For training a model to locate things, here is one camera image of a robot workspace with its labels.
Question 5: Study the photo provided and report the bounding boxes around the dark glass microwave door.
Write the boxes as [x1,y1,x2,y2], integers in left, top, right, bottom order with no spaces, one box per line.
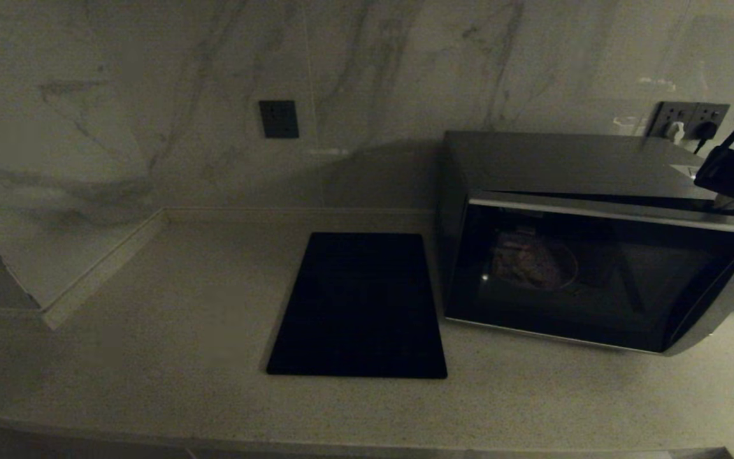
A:
[443,191,734,356]

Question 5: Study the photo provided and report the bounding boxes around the silver black microwave oven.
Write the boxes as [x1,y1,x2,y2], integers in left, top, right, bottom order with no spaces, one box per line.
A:
[438,131,734,356]

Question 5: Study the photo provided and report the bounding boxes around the purple plate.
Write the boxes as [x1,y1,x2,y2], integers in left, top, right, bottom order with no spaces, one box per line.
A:
[491,231,579,293]

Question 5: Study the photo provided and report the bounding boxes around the black induction cooktop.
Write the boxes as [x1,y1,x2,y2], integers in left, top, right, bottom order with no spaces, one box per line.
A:
[267,233,447,379]

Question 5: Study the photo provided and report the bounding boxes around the grey wall socket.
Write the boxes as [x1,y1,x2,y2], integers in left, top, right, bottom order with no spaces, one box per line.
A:
[689,104,730,142]
[647,102,694,141]

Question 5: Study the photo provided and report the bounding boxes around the dark single wall socket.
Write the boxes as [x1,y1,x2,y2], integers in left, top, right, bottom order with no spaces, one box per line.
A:
[259,100,299,139]

